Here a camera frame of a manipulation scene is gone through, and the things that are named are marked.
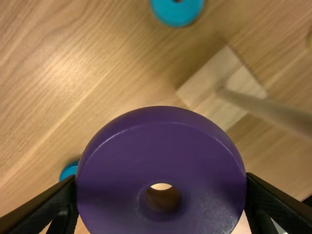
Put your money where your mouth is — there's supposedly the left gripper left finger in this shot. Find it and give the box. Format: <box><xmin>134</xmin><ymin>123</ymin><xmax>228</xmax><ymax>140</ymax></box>
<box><xmin>0</xmin><ymin>174</ymin><xmax>80</xmax><ymax>234</ymax></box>

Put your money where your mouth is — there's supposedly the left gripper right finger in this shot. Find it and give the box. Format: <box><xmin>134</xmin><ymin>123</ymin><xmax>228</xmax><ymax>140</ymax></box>
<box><xmin>244</xmin><ymin>172</ymin><xmax>312</xmax><ymax>234</ymax></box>

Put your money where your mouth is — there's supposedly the purple ring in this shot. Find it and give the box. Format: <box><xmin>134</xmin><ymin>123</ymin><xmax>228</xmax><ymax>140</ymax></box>
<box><xmin>75</xmin><ymin>105</ymin><xmax>247</xmax><ymax>234</ymax></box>

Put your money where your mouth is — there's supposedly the wooden peg base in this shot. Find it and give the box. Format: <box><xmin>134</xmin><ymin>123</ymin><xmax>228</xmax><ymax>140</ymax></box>
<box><xmin>175</xmin><ymin>44</ymin><xmax>312</xmax><ymax>141</ymax></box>

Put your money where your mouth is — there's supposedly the dark blue ring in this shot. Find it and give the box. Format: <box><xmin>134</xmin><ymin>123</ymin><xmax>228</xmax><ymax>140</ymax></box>
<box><xmin>59</xmin><ymin>159</ymin><xmax>81</xmax><ymax>183</ymax></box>

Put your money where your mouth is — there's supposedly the light blue ring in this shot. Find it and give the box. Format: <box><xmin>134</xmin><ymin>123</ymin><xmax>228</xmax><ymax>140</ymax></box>
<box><xmin>149</xmin><ymin>0</ymin><xmax>206</xmax><ymax>28</ymax></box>

